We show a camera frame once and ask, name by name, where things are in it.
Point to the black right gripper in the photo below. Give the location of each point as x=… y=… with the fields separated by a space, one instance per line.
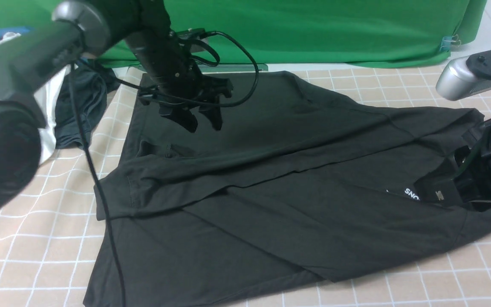
x=464 y=177

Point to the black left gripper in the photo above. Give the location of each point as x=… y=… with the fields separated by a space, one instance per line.
x=179 y=84

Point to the dark gray long-sleeve shirt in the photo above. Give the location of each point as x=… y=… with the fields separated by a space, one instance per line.
x=301 y=185

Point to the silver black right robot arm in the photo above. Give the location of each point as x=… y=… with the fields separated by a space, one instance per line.
x=465 y=77

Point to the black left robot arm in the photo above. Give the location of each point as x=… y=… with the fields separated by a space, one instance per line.
x=88 y=28

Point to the dark teal crumpled shirt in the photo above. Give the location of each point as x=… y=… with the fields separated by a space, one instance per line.
x=90 y=89

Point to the blue crumpled shirt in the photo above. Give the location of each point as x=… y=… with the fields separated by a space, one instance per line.
x=18 y=29

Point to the green backdrop cloth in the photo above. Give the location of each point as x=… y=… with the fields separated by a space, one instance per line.
x=369 y=33

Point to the teal binder clip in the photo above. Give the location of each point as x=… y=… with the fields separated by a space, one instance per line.
x=449 y=41

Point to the beige checkered table mat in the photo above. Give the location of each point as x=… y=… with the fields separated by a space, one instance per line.
x=50 y=238

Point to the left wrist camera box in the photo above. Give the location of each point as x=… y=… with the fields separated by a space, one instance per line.
x=192 y=41

